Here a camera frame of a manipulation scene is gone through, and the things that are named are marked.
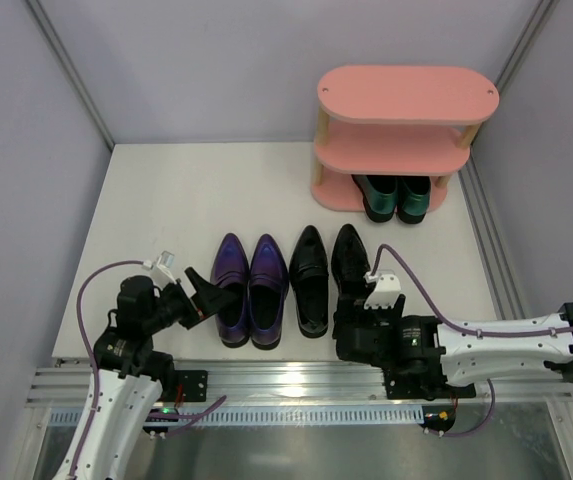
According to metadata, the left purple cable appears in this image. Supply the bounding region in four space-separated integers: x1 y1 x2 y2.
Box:
63 259 228 476

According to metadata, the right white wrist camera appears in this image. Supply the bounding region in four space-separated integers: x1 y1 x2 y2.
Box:
364 270 402 310

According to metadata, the purple left shoe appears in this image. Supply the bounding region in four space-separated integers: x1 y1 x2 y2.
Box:
210 232 249 350

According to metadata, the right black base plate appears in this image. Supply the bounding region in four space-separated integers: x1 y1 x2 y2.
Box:
382 369 476 401

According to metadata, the slotted grey cable duct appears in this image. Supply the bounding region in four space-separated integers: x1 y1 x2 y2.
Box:
48 404 425 427

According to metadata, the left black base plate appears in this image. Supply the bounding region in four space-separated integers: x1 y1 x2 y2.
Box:
159 370 208 404

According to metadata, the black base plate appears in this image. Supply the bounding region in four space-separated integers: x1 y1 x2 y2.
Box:
159 370 208 404
382 369 476 401

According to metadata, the purple cable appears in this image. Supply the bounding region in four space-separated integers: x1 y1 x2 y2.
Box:
63 259 228 476
363 243 573 441

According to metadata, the right aluminium frame post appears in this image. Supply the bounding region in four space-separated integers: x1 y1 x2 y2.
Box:
495 0 560 95

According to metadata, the purple shoe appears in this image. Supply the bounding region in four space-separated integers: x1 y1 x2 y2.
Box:
248 234 289 350
210 232 249 350

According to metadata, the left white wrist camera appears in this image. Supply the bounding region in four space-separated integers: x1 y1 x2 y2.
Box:
142 251 176 289

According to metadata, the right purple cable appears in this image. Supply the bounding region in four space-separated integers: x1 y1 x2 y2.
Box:
363 243 573 441

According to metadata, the green metallic shoe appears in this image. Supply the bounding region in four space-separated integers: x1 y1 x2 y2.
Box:
397 176 431 225
352 175 398 223

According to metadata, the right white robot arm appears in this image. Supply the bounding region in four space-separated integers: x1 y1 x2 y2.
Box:
333 297 573 401

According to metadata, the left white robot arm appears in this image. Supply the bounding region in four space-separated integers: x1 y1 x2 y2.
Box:
55 262 237 479

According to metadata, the aluminium frame post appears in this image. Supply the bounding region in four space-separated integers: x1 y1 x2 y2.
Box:
495 0 560 95
23 0 116 151

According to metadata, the purple right shoe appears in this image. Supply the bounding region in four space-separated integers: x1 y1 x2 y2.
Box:
248 234 289 350

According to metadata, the black glossy shoe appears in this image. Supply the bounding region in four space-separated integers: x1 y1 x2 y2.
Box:
289 225 329 339
331 224 372 305

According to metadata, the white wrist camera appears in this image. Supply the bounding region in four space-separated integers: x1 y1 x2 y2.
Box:
364 270 402 310
142 251 176 289

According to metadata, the pink three-tier shoe shelf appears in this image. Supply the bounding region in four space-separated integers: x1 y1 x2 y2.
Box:
311 65 500 212

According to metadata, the left aluminium frame post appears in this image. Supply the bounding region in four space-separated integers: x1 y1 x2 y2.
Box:
23 0 116 151

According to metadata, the aluminium mounting rail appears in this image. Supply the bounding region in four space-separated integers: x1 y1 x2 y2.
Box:
24 360 572 407

